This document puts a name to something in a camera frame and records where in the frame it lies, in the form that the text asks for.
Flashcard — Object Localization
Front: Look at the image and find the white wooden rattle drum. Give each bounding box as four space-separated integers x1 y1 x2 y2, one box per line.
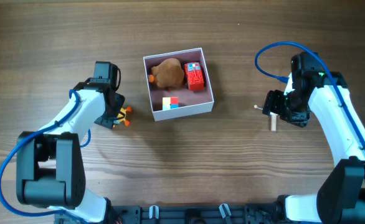
269 112 278 132

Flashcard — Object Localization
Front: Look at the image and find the orange blue duck toy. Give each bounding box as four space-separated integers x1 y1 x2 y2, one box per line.
113 106 132 126

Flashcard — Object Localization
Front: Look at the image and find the colourful puzzle cube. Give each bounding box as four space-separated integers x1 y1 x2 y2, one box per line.
162 96 179 111

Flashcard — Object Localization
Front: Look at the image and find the brown plush bear toy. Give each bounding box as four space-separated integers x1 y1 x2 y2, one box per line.
148 58 185 89

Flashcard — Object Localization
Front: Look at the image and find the white box pink interior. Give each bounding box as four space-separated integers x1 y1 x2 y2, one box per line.
143 48 214 121

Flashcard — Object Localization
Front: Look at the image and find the red toy car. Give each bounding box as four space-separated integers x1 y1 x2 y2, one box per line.
184 62 205 91

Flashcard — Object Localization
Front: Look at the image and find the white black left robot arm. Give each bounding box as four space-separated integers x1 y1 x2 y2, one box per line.
16 62 125 223

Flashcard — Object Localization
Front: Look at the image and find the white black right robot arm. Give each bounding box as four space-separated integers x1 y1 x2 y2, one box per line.
262 52 365 223

